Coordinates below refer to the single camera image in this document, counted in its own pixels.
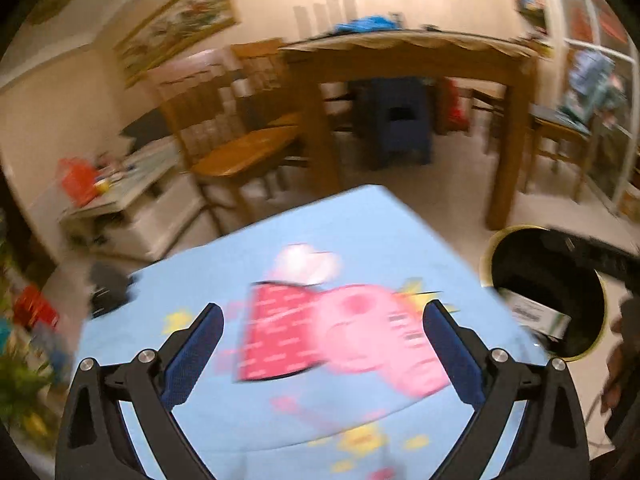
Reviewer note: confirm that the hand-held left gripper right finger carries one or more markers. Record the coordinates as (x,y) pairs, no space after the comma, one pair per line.
(452,355)

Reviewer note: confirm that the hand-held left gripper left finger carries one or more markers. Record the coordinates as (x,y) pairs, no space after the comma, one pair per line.
(192,355)

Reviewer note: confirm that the round black trash bin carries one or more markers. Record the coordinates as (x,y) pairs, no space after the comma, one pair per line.
(540,270)

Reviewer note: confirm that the person's right forearm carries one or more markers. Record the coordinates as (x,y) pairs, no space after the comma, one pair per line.
(622,390)

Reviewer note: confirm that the white printed carton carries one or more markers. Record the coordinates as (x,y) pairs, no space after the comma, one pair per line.
(535,312)

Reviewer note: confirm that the black phone stand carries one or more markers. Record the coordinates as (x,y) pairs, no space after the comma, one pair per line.
(107,290)

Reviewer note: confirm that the wooden chair with clothes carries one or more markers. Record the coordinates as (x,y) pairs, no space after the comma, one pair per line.
(555,130)

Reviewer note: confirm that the white low cabinet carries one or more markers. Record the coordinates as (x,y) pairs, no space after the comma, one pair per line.
(145,215)

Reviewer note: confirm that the blue cartoon pig tablecloth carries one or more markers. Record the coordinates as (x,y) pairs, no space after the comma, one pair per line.
(350,220)

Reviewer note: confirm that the pile of clothes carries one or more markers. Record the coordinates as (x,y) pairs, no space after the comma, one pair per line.
(590,80)

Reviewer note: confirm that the small wooden stool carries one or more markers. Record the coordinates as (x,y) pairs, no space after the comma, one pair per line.
(482,105)

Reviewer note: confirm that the yellow bowl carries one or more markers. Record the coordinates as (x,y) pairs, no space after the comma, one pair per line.
(102,185)

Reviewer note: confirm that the red bag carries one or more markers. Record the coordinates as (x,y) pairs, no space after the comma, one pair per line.
(454,107)

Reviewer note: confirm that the wooden slat-back chair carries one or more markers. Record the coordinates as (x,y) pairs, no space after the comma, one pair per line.
(245,152)
(260,65)

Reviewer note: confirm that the orange plastic bag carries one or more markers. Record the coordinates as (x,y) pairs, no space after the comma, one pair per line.
(77,180)

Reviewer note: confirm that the white framed glass door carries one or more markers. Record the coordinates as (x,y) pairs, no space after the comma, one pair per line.
(605,25)

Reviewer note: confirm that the blue plastic stool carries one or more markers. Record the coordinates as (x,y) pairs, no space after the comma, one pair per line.
(400,125)

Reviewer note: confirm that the wooden dining table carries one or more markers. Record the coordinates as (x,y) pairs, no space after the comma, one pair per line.
(310,125)

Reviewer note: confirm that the blue cloth item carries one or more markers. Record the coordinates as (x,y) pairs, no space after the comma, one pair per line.
(367,25)

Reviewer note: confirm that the gold framed floral painting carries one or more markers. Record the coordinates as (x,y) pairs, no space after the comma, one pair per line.
(180,25)

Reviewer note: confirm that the round wall ornament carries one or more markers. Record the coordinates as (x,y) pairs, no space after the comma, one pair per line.
(52,2)

